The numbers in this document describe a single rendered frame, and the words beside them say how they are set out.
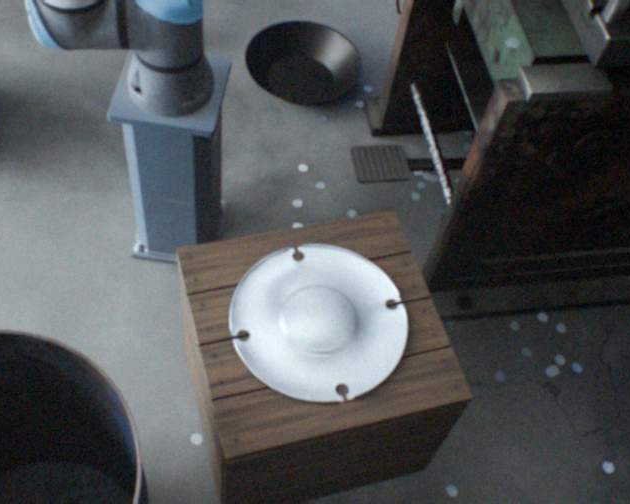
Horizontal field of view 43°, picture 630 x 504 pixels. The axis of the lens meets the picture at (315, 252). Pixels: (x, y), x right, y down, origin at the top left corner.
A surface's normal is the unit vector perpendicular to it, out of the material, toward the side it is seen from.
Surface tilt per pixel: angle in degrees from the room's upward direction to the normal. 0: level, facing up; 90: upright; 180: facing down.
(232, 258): 0
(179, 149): 90
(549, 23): 0
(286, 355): 0
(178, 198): 90
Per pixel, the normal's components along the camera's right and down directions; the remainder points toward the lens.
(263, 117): 0.11, -0.55
